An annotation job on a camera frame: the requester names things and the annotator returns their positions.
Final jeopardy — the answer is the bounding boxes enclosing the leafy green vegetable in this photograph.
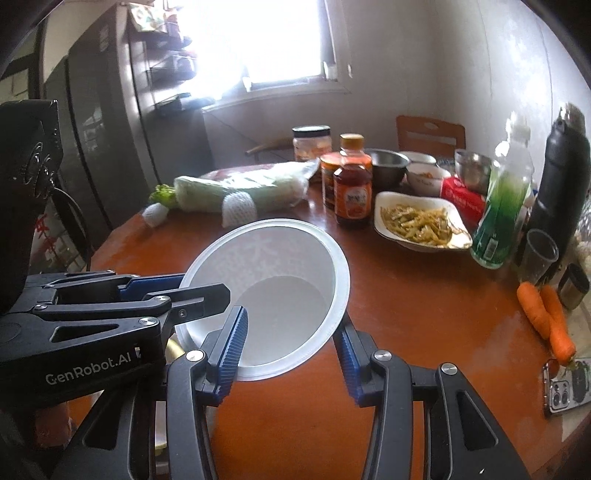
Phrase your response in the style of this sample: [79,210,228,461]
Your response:
[148,184,181,208]

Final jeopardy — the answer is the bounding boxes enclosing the patterned bowl with food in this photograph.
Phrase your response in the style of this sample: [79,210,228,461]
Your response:
[406,165,452,195]

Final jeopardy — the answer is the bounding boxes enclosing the green plastic bottle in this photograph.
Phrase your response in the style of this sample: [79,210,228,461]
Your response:
[470,111,535,270]

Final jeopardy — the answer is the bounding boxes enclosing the smartphone in clear case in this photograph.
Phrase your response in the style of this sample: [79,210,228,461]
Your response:
[542,357,591,418]

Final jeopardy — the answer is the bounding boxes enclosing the red box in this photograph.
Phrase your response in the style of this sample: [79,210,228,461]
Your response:
[440,178,488,220]

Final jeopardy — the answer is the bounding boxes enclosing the window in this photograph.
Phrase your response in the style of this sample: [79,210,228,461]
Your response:
[185,0,342,88]

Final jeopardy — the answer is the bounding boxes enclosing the glass jar with black lid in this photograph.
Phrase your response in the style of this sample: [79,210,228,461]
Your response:
[292,124,333,163]

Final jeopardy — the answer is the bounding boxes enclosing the orange cap sauce bottle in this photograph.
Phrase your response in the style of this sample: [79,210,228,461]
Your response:
[332,133,374,229]

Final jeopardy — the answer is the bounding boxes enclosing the black thermos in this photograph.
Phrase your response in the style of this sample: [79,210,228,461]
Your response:
[524,104,591,259]

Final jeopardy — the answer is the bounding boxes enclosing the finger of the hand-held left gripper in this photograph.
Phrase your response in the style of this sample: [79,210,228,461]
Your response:
[25,271,188,301]
[9,283,232,356]

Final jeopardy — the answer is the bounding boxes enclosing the grey refrigerator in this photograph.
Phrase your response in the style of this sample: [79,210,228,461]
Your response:
[41,0,158,232]

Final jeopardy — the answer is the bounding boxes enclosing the fruit in white foam net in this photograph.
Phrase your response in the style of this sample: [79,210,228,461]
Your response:
[222,191,258,228]
[141,203,169,228]

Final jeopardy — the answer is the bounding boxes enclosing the carrot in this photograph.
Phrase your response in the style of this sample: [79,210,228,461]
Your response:
[516,281,555,340]
[540,285,578,365]

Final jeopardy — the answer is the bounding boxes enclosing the glass door with red characters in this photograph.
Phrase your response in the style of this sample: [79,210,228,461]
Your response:
[28,198,90,275]

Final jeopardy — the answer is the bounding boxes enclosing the red label sauce jar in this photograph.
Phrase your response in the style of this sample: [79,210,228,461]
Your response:
[320,152,345,210]

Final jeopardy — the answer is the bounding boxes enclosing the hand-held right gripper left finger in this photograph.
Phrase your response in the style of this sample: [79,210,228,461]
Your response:
[69,305,250,480]

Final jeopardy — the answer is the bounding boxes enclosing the brown wooden chair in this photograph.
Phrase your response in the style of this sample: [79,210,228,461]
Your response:
[396,114,467,153]

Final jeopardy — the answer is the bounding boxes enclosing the small metal cup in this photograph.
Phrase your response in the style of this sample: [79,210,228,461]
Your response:
[558,263,591,311]

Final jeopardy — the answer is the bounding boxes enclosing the black wall rack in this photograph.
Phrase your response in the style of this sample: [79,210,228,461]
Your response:
[124,28,218,116]

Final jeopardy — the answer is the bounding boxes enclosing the deep metal bowl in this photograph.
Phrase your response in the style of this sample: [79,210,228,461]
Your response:
[454,148,494,193]
[367,148,411,188]

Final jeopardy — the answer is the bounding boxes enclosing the large white bowl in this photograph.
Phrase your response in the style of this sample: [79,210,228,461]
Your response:
[175,219,351,381]

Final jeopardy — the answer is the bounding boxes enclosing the black cable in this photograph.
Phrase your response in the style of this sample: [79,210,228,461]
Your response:
[48,185,93,273]

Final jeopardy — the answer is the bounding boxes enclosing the pink meat packet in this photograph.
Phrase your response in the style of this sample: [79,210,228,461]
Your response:
[199,164,278,182]

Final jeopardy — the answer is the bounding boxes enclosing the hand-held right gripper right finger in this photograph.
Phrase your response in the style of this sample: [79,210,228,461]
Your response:
[333,323,532,480]

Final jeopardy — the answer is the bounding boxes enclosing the white plate of food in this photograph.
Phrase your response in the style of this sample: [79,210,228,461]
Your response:
[373,191,474,253]

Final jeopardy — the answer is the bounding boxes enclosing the napa cabbage in plastic bag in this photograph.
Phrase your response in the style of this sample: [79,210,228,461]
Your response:
[173,161,319,215]

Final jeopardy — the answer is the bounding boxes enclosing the small clear plastic cup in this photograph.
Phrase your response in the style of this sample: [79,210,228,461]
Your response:
[522,228,560,284]

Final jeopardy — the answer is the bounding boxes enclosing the small white bowl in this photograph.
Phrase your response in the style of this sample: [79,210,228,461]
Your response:
[398,151,438,168]

